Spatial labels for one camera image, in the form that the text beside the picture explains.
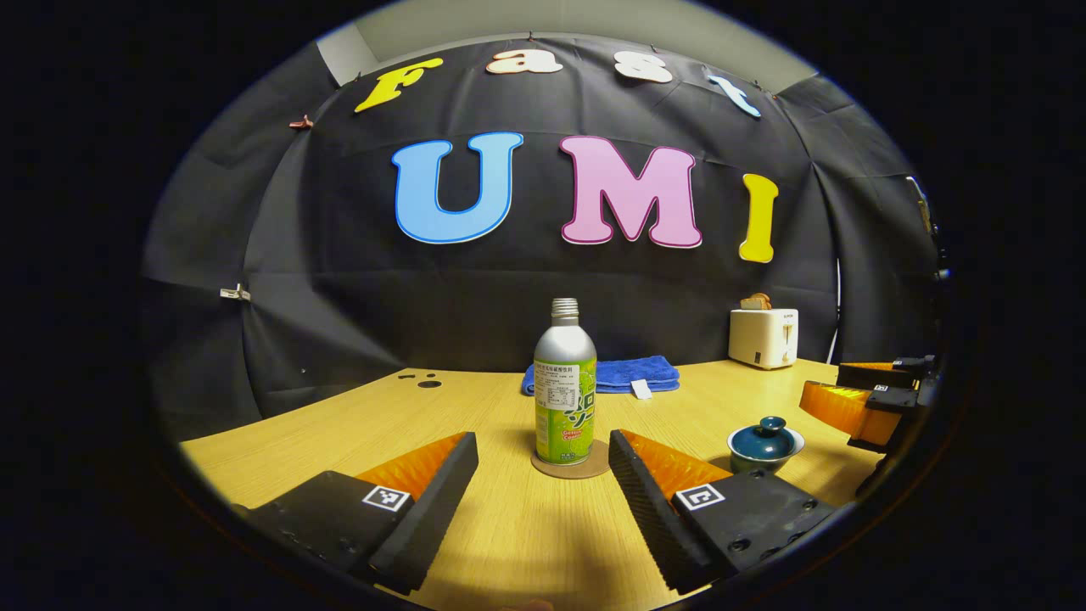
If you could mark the silver and green water bottle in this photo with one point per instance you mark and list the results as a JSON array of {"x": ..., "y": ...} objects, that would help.
[{"x": 564, "y": 356}]

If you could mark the brown bread slice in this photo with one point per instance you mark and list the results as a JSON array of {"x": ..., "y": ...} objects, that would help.
[{"x": 755, "y": 302}]

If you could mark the brown round coaster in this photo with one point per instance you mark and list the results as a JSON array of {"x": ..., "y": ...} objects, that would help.
[{"x": 599, "y": 462}]

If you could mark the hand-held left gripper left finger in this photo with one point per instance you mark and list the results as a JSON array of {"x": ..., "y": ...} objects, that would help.
[{"x": 441, "y": 501}]

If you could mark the dark teal teacup lid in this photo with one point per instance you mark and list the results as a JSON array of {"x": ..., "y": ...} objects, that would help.
[{"x": 768, "y": 437}]

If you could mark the blue folded towel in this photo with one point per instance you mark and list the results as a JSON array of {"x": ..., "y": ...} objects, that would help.
[{"x": 636, "y": 372}]

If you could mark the cream white toaster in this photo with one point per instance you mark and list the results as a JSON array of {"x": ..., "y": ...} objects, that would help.
[{"x": 762, "y": 339}]

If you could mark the white clip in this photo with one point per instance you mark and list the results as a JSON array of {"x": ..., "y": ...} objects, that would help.
[{"x": 232, "y": 294}]

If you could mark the copper clip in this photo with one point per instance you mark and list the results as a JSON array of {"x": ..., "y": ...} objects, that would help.
[{"x": 300, "y": 124}]

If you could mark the black backdrop cloth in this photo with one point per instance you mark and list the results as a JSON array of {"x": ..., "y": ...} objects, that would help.
[{"x": 339, "y": 280}]

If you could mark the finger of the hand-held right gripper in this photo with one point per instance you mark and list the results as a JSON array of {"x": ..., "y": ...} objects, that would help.
[
  {"x": 874, "y": 376},
  {"x": 891, "y": 400}
]

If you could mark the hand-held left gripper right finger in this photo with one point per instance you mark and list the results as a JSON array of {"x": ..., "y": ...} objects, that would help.
[{"x": 649, "y": 518}]

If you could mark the teal and white teacup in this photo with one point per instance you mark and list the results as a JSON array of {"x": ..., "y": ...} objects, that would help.
[{"x": 764, "y": 465}]

